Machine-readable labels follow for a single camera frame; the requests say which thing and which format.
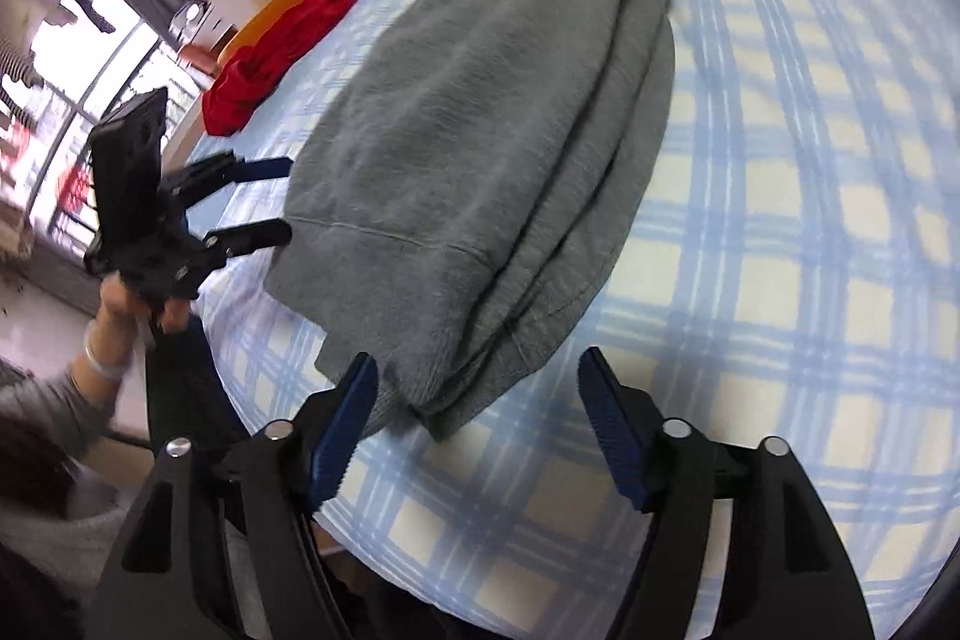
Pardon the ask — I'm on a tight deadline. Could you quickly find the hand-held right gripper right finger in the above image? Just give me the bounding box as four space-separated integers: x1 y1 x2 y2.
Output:
577 346 875 640

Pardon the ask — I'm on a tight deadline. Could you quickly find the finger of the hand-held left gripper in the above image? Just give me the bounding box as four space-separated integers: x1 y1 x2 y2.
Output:
180 218 293 274
161 154 295 202

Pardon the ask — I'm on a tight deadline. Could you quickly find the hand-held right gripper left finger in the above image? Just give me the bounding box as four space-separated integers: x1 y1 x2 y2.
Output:
90 351 380 640

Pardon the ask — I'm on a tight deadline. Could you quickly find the grey zip hoodie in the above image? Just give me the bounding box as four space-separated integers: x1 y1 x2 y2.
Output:
264 0 676 442

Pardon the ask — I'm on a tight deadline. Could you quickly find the person's left forearm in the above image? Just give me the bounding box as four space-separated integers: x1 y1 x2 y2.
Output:
0 319 140 453

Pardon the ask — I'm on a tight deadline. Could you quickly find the person's left hand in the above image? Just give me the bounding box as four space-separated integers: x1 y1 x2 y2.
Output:
97 276 192 345

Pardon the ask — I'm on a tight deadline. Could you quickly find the red garment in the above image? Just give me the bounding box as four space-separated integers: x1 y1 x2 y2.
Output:
201 0 370 137

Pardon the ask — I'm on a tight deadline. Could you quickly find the balcony window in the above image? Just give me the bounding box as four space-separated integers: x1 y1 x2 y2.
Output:
0 0 188 251

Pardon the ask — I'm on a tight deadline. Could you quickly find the person's body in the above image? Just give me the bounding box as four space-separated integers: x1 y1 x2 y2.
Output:
0 314 353 640

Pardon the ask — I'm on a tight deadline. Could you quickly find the silver bracelet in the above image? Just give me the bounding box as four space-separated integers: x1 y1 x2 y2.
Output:
82 321 130 380

